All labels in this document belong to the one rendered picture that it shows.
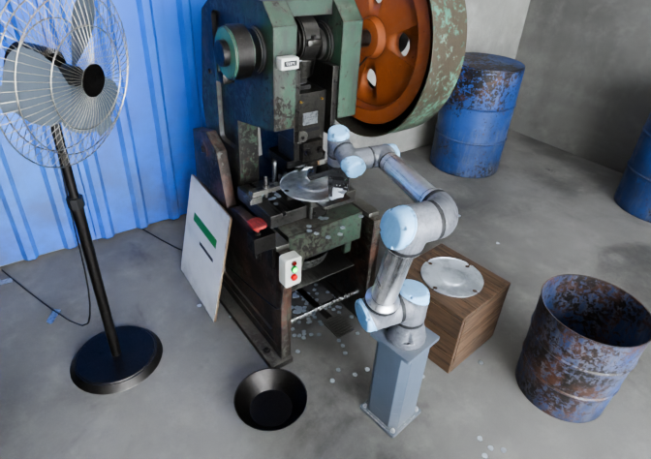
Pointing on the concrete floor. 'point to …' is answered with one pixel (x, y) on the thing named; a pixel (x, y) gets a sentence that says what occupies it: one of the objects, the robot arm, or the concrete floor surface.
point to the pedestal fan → (76, 100)
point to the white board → (205, 245)
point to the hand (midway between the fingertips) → (330, 197)
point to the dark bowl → (270, 399)
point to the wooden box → (460, 312)
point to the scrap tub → (580, 346)
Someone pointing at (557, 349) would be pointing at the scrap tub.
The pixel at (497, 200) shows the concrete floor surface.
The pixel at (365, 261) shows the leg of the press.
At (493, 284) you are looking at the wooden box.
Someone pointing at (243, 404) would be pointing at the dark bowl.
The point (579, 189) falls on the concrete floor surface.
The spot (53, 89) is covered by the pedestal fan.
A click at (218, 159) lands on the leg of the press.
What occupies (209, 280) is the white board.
